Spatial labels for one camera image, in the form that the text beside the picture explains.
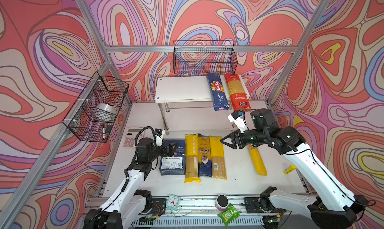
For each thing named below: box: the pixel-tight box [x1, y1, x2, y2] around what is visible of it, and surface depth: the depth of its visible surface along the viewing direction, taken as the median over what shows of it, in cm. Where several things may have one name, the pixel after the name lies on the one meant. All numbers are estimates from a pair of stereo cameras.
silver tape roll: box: [91, 103, 117, 122], surface depth 74 cm
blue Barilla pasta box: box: [159, 139, 186, 176], surface depth 83 cm
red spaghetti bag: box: [224, 73, 252, 112], surface depth 75 cm
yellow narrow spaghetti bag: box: [247, 143, 268, 176], surface depth 86 cm
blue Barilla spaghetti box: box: [206, 72, 229, 111], surface depth 73 cm
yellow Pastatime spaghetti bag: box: [184, 134, 201, 183], surface depth 88 cm
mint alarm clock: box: [166, 194, 181, 211], surface depth 75 cm
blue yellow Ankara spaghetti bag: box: [198, 133, 213, 177], surface depth 90 cm
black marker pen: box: [102, 123, 106, 141], surface depth 73 cm
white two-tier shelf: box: [154, 74, 250, 130], surface depth 81 cm
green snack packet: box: [217, 203, 241, 228], surface depth 72 cm
